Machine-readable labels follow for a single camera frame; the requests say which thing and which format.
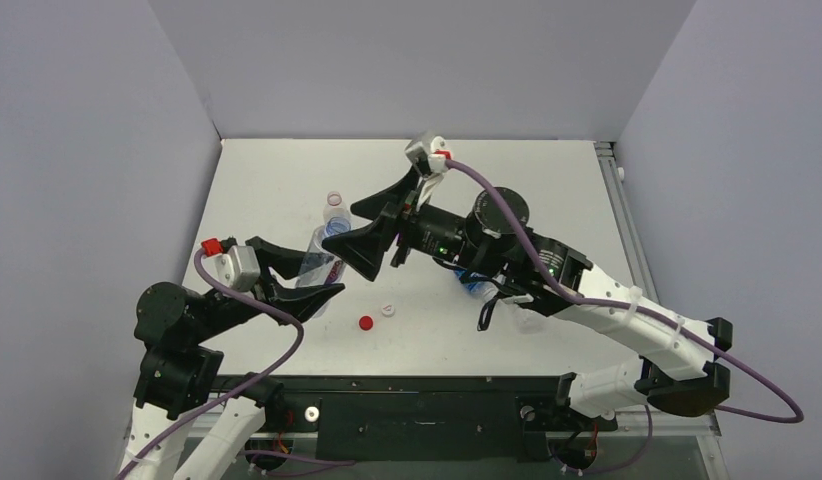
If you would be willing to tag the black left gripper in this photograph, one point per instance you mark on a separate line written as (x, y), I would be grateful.
(288, 263)

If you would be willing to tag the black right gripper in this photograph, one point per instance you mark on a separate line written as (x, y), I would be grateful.
(401, 226)

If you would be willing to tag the clear bottle white cap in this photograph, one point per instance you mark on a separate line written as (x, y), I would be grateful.
(320, 267)

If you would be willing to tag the red label clear bottle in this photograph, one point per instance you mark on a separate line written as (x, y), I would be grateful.
(335, 208)

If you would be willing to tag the red bottle cap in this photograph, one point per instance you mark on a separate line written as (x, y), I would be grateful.
(366, 323)

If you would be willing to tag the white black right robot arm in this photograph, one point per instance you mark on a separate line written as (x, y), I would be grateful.
(675, 367)

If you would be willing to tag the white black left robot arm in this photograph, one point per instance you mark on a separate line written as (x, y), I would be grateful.
(183, 424)

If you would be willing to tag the blue label clear bottle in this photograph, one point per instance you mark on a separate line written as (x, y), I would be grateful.
(479, 286)

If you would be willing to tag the clear unlabelled bottle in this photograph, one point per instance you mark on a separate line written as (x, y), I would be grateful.
(528, 322)

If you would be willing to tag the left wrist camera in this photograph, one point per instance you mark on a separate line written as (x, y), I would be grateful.
(238, 268)

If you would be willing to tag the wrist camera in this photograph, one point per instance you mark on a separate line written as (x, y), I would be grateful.
(238, 268)
(427, 154)

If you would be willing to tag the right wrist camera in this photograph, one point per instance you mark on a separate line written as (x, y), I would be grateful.
(427, 154)

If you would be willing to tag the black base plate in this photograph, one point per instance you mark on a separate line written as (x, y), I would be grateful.
(426, 418)

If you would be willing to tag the aluminium rail frame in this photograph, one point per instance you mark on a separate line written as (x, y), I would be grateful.
(680, 201)

